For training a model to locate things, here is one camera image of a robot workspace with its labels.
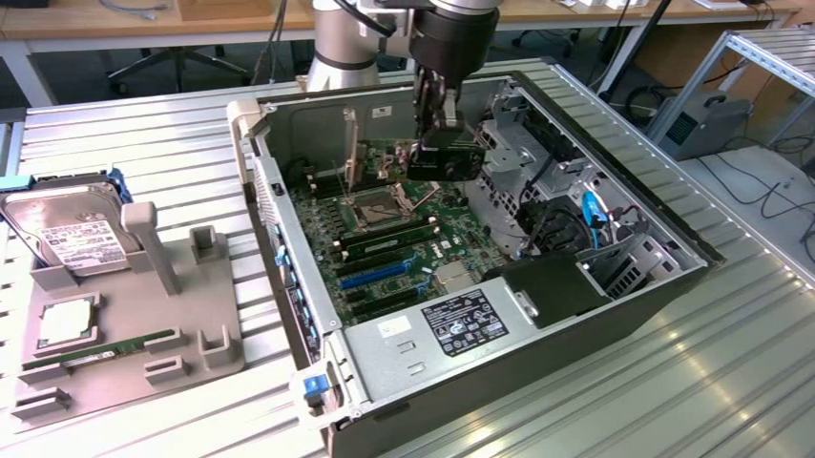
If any open black PC case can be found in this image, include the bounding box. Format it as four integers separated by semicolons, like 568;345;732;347
225;69;728;458

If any blue data wire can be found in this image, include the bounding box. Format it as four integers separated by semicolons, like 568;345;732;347
579;190;606;252

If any metal socket cover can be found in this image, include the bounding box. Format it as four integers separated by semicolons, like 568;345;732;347
390;178;442;211

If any black plastic air shroud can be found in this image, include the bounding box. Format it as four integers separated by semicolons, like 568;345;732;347
480;250;616;330

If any dark arm cable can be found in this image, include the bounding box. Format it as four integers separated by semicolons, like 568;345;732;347
333;0;394;37

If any thin socket locking lever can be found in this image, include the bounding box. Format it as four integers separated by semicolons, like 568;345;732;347
332;159;352;204

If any light blue network cable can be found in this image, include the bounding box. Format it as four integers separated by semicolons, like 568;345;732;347
99;0;171;21

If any black loose cable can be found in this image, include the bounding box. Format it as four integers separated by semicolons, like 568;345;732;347
692;135;815;220

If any brown cardboard box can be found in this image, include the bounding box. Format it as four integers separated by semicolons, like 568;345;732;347
177;0;272;23

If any blue expansion slot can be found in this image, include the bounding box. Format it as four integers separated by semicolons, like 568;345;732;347
339;263;410;291

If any black power wire bundle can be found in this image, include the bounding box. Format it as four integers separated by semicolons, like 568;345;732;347
515;198;594;259

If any silver CPU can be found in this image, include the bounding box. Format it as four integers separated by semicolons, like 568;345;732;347
36;300;97;347

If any aluminium slat side table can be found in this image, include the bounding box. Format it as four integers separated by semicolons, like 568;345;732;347
660;26;815;149

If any black graphics card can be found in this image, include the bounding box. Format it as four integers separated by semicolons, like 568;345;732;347
342;107;490;188

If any black expansion slot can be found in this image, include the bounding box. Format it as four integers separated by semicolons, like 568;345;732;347
348;288;423;320
333;251;408;279

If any black office chair base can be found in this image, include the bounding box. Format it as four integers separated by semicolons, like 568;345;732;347
104;45;253;94
492;27;582;52

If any perforated metal disk bay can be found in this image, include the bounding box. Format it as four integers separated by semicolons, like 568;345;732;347
576;233;680;301

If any black slanted pole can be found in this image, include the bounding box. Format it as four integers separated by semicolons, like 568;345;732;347
598;0;675;96

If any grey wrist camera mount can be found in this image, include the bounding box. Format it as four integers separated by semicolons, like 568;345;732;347
374;0;419;61

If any green motherboard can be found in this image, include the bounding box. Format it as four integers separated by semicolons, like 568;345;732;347
287;156;516;326

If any grey parts rack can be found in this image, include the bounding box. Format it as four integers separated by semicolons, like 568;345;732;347
9;200;247;424

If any grey equipment box with handle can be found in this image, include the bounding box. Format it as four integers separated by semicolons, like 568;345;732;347
646;90;756;161

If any black coiled cable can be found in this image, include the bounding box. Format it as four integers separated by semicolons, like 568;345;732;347
623;84;670;123

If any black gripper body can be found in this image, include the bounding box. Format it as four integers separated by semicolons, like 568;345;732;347
407;10;502;81

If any silver power supply unit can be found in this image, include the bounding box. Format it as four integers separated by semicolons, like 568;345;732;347
328;276;547;406

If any CPU socket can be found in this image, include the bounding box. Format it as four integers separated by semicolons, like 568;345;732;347
347;185;408;231

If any silver drive cage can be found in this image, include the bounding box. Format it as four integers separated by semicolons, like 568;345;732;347
459;83;606;261

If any thin hanging grey cable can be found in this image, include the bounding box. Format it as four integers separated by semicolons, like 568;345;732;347
251;0;292;85

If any green RAM stick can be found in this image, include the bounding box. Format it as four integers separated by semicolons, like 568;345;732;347
340;227;440;262
21;328;177;373

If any wooden desk white frame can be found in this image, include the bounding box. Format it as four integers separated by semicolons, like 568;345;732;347
0;0;319;109
495;0;803;94

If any blue disk carrier bracket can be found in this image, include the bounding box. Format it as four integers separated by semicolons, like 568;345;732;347
0;164;133;206

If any silver hard disk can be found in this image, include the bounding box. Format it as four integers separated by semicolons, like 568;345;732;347
0;185;145;281

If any silver chipset heatsink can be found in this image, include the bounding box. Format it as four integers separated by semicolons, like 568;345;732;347
435;263;480;293

